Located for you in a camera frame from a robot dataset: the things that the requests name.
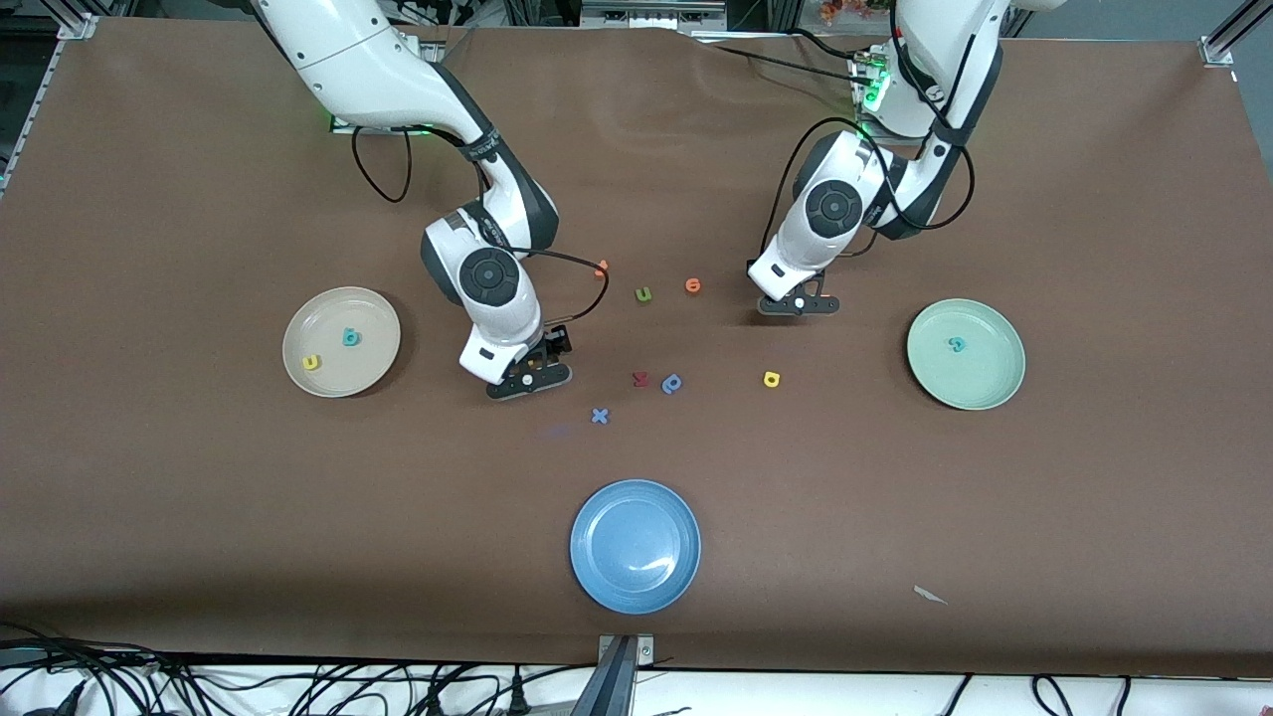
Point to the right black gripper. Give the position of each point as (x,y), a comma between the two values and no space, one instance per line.
(558,341)

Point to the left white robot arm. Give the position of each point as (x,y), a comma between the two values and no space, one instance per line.
(833,209)

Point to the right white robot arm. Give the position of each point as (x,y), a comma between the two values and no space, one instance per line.
(487,273)

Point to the blue foam letter p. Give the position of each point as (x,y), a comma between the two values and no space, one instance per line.
(672,383)

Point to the brown table cover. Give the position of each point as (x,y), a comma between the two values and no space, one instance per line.
(636,149)

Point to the blue plate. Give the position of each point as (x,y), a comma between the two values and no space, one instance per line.
(636,546)

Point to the beige brown plate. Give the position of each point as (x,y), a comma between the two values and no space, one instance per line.
(341,378)

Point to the grey metal box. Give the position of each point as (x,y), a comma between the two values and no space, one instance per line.
(646,15)

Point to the dark grey pole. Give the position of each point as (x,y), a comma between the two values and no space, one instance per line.
(609,691)

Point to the green plate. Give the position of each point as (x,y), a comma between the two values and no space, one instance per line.
(980,378)

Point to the orange dried flowers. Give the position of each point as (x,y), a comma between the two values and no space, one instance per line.
(845,10)

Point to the white paper scrap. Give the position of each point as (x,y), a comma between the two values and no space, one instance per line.
(930,595)

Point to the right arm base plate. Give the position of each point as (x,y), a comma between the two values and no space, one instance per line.
(338,126)

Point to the silver metal bracket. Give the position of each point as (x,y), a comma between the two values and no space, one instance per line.
(641,649)

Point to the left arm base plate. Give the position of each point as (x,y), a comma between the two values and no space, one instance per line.
(861,137)

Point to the aluminium frame profile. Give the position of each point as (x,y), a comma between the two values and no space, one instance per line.
(78,27)
(1215,50)

